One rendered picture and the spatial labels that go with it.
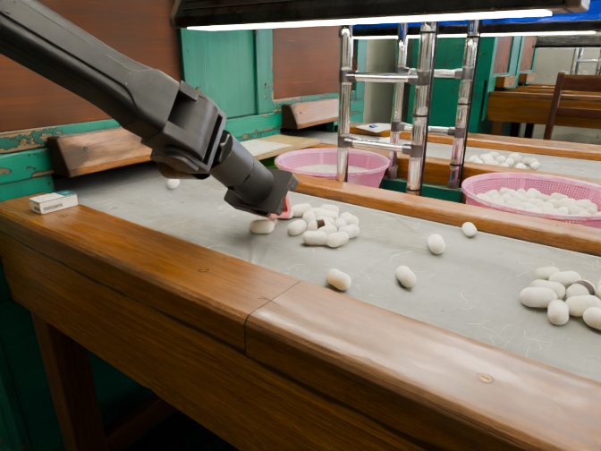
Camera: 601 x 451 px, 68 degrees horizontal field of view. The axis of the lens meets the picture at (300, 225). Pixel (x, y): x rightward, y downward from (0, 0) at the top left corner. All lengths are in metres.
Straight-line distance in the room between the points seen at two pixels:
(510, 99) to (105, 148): 2.79
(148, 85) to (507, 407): 0.43
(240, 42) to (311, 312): 0.92
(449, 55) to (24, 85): 2.86
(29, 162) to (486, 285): 0.77
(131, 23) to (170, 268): 0.63
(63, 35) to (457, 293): 0.48
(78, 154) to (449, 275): 0.67
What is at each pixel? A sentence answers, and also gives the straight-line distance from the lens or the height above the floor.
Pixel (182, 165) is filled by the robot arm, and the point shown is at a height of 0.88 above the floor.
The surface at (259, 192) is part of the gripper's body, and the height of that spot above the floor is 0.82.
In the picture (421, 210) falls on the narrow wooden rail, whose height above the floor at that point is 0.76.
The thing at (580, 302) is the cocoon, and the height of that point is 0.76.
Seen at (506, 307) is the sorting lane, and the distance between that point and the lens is 0.54.
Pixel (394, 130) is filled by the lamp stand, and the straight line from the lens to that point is 1.09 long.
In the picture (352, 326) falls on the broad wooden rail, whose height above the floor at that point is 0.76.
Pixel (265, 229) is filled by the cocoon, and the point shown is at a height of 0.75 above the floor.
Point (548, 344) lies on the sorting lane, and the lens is 0.50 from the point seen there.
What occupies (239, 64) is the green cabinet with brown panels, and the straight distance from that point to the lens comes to 1.24.
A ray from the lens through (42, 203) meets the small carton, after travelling 0.80.
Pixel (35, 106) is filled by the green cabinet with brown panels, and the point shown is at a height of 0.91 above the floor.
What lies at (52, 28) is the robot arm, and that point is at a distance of 0.49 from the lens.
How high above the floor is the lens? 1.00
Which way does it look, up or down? 21 degrees down
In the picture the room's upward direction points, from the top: straight up
